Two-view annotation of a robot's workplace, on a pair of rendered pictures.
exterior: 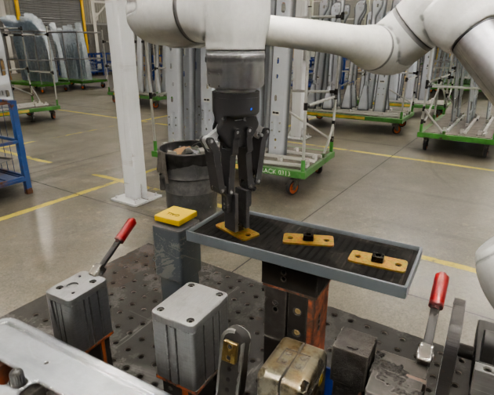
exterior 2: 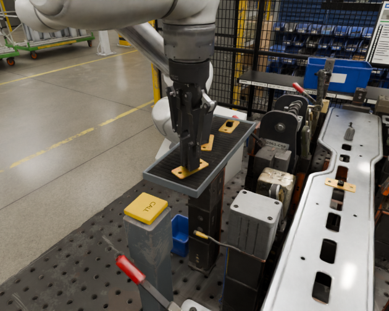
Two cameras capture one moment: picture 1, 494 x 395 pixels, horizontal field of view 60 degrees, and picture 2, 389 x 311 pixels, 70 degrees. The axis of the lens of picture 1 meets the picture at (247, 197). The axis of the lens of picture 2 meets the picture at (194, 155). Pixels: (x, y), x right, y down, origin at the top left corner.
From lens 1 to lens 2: 0.87 m
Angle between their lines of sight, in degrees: 80
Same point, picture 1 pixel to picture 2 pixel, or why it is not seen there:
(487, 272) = not seen: hidden behind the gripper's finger
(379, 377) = (277, 155)
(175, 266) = (169, 240)
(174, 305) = (263, 211)
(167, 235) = (163, 223)
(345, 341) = (267, 156)
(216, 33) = (214, 7)
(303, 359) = (276, 173)
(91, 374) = (280, 302)
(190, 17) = not seen: outside the picture
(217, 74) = (209, 45)
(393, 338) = (126, 200)
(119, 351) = not seen: outside the picture
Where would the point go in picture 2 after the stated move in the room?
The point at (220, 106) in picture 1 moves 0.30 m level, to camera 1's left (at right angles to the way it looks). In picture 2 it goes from (205, 73) to (221, 169)
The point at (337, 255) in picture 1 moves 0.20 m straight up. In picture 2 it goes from (224, 135) to (229, 61)
